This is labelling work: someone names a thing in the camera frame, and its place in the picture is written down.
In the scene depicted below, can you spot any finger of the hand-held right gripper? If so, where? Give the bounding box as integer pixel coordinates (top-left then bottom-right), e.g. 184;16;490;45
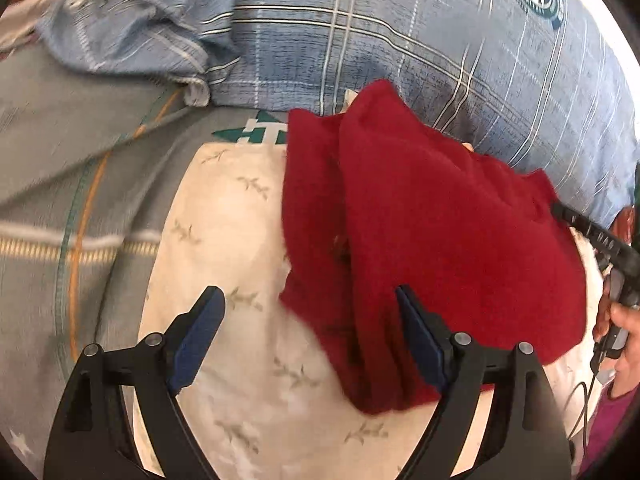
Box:
550;200;635;263

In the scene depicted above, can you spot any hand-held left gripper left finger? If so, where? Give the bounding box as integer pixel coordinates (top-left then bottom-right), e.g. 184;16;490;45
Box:
44;285;226;480

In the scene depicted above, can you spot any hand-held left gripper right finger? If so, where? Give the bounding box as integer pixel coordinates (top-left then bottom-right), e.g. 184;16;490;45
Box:
395;284;573;480

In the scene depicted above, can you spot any red sweater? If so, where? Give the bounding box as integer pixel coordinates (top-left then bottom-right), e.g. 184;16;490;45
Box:
278;79;589;416

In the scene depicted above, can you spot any person's right hand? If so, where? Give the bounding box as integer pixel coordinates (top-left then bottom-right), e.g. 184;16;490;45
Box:
592;280;640;400

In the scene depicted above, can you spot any cream leaf-print pillow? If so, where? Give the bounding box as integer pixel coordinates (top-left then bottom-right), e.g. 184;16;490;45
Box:
132;135;607;480

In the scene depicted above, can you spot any person's purple clothing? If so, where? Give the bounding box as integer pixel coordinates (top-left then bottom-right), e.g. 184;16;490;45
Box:
575;385;640;480

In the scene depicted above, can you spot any grey striped bed sheet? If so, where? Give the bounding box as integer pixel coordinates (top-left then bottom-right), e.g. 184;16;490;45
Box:
0;7;292;480

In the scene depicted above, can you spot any blue plaid quilt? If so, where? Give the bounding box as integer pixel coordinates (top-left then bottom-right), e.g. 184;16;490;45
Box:
37;0;640;233

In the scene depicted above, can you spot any black cable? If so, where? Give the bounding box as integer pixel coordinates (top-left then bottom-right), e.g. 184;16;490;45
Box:
564;355;607;467

